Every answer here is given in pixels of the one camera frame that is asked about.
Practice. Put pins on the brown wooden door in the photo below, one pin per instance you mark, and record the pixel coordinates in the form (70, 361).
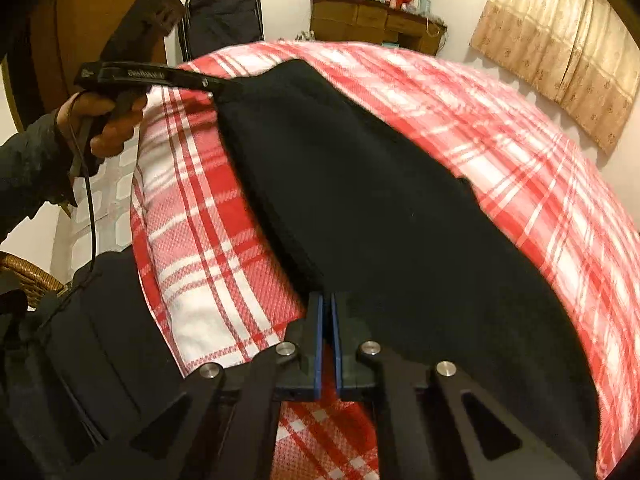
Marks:
(48, 48)

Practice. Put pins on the wicker chair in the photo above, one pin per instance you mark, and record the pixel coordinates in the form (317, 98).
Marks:
(35, 282)

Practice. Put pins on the beige window curtain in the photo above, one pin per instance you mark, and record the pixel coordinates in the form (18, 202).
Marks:
(576, 53)

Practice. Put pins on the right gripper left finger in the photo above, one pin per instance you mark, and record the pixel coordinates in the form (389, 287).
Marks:
(223, 422)

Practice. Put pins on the black folding chair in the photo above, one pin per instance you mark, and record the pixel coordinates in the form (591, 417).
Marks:
(210, 25)

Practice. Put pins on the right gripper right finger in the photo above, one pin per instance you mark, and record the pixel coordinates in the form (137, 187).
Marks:
(432, 421)

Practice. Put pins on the black pants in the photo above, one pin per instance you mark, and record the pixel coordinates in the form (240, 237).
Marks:
(350, 206)

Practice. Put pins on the black trouser legs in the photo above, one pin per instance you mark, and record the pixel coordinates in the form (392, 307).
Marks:
(80, 369)

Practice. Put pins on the red plaid bed cover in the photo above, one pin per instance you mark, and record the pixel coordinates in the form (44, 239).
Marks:
(218, 292)

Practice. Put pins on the dark jacket left forearm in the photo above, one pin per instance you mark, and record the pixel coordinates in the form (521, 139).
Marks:
(34, 170)

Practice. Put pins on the brown wooden desk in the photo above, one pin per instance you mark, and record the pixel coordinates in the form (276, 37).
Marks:
(375, 23)

